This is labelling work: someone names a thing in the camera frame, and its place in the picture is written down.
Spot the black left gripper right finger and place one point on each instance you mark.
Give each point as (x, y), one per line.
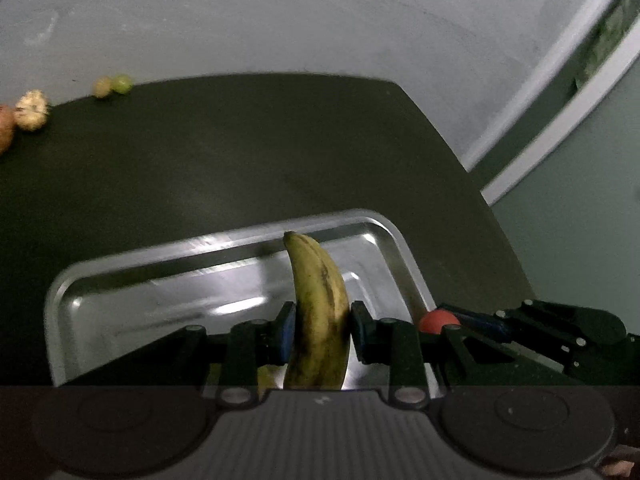
(395, 344)

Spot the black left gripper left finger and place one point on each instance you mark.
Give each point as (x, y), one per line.
(239, 354)

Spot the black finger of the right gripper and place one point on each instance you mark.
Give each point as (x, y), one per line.
(474, 352)

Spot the red tomato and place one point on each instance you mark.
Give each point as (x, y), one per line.
(434, 321)

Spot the yellow banana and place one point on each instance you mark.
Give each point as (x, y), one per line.
(321, 341)

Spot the steel tray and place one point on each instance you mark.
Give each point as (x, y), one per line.
(99, 310)

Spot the small green lime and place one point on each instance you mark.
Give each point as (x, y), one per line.
(122, 84)

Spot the small yellow lemon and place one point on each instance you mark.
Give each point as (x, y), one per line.
(102, 87)

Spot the orange fruit at edge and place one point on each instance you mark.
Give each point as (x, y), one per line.
(7, 124)

